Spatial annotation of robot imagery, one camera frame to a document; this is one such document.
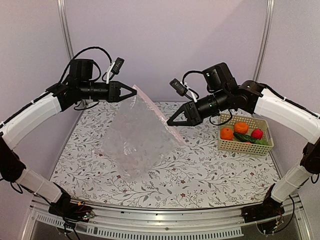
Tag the orange tangerine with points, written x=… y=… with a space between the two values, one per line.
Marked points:
x=227 y=134
x=241 y=127

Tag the floral pattern table mat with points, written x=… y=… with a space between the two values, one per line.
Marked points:
x=197 y=175

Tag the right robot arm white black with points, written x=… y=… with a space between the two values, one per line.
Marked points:
x=262 y=100

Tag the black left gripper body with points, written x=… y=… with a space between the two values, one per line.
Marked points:
x=112 y=90

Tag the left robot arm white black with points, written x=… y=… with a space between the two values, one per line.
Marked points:
x=79 y=86

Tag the red strawberry toy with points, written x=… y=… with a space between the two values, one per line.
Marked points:
x=257 y=134

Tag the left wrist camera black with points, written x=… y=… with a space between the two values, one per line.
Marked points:
x=113 y=70

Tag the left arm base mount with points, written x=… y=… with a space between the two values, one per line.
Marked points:
x=76 y=212

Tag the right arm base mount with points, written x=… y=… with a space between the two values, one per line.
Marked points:
x=267 y=209

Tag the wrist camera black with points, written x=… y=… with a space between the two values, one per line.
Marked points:
x=183 y=90
x=113 y=70

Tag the clear zip top bag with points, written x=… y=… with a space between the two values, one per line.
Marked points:
x=138 y=137

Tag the beige perforated plastic basket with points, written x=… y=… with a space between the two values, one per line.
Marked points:
x=242 y=142

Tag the right aluminium frame post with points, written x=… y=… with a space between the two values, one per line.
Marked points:
x=264 y=40

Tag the left aluminium frame post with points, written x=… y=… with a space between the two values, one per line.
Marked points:
x=61 y=6

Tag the green leafy vegetable toy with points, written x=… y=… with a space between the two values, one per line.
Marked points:
x=262 y=142

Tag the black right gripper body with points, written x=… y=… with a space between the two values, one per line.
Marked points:
x=194 y=114

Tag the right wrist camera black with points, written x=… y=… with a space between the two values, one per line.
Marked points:
x=183 y=90

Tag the orange tangerine rear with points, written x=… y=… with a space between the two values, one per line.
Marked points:
x=241 y=127

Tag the front aluminium rail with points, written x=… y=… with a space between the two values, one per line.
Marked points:
x=117 y=222

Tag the green cucumber toy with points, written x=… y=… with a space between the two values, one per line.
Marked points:
x=245 y=138

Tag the orange tangerine front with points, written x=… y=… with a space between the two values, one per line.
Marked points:
x=227 y=134

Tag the aluminium frame post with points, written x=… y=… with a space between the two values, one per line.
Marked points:
x=61 y=6
x=264 y=40

